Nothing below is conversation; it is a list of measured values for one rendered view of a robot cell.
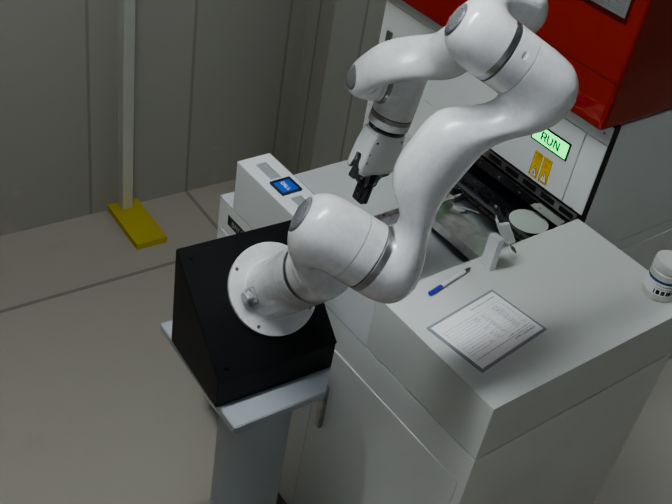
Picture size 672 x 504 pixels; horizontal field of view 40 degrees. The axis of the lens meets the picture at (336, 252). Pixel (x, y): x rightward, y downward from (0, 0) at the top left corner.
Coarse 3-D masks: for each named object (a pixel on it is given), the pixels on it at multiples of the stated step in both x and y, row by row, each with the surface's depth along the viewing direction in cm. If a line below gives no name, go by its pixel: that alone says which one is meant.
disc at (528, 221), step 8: (512, 216) 233; (520, 216) 234; (528, 216) 234; (536, 216) 235; (520, 224) 231; (528, 224) 231; (536, 224) 232; (544, 224) 232; (528, 232) 229; (536, 232) 229
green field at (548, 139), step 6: (540, 132) 227; (546, 132) 225; (540, 138) 227; (546, 138) 226; (552, 138) 224; (558, 138) 223; (546, 144) 226; (552, 144) 225; (558, 144) 223; (564, 144) 222; (552, 150) 225; (558, 150) 224; (564, 150) 222; (564, 156) 223
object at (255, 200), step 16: (256, 160) 225; (272, 160) 226; (240, 176) 224; (256, 176) 220; (272, 176) 221; (240, 192) 227; (256, 192) 220; (272, 192) 216; (304, 192) 217; (240, 208) 229; (256, 208) 222; (272, 208) 216; (288, 208) 212; (256, 224) 225; (272, 224) 218; (336, 304) 205; (352, 304) 200; (368, 304) 195; (352, 320) 202; (368, 320) 197; (368, 336) 199
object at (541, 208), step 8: (480, 160) 245; (488, 160) 244; (488, 168) 243; (496, 168) 242; (496, 176) 242; (504, 176) 239; (504, 184) 240; (512, 184) 238; (520, 184) 237; (520, 192) 236; (528, 192) 235; (528, 200) 235; (536, 200) 233; (536, 208) 234; (544, 208) 231; (552, 208) 231; (544, 216) 232; (552, 216) 230; (560, 216) 229; (560, 224) 228
